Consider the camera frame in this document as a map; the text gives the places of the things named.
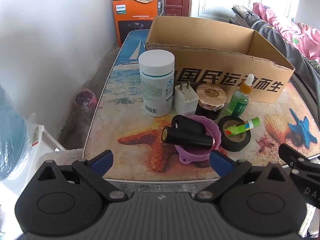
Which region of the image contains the pink blanket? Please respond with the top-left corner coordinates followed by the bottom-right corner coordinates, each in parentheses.
top-left (252, 2), bottom-right (320, 63)

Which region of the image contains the green lip balm tube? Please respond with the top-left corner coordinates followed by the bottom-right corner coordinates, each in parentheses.
top-left (224, 117), bottom-right (260, 137)

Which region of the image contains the grey sofa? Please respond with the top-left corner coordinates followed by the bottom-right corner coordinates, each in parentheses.
top-left (231, 4), bottom-right (320, 105)

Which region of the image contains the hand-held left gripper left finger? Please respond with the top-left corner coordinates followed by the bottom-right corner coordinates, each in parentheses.
top-left (37, 149), bottom-right (128, 203)

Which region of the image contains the green dropper bottle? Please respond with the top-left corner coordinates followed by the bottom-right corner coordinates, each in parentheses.
top-left (227, 74), bottom-right (255, 117)

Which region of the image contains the black jar with gold lid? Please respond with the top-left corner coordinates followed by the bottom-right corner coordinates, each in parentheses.
top-left (194, 83), bottom-right (227, 121)

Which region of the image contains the black key fob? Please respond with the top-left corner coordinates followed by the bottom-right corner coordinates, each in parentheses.
top-left (171, 114), bottom-right (206, 137)

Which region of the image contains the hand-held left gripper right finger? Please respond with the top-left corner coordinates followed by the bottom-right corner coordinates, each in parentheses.
top-left (195, 149), bottom-right (284, 202)

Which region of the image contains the white plastic bin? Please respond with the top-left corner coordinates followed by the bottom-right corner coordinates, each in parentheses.
top-left (25, 124), bottom-right (67, 163)

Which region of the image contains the brown cardboard box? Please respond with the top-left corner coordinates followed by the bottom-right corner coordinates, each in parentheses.
top-left (145, 15), bottom-right (296, 103)

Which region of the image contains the white panelled door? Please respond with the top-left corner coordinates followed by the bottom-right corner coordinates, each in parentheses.
top-left (192, 0), bottom-right (250, 23)

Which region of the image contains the black cylinder flashlight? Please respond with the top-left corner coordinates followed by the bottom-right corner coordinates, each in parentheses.
top-left (161, 127), bottom-right (217, 152)

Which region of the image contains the white pill bottle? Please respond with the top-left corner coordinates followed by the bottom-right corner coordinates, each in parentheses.
top-left (138, 50), bottom-right (175, 117)

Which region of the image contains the plastic-wrapped dark roll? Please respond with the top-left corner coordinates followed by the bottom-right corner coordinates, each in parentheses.
top-left (58, 88), bottom-right (98, 150)

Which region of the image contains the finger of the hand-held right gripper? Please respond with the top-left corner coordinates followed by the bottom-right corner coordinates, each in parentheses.
top-left (279, 142), bottom-right (320, 175)

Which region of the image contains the orange appliance box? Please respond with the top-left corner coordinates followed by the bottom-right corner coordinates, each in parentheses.
top-left (112, 0), bottom-right (168, 47)

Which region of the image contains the white charger plug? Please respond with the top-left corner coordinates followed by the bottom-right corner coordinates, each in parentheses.
top-left (174, 81), bottom-right (198, 117)

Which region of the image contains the black tape roll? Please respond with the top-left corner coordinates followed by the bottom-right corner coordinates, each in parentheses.
top-left (217, 116), bottom-right (252, 152)

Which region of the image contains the blue plastic bag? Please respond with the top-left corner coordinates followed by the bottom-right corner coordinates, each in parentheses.
top-left (0, 84), bottom-right (28, 180)

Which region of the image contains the white fleece cloth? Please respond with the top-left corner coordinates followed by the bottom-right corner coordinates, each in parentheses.
top-left (41, 148), bottom-right (84, 166)

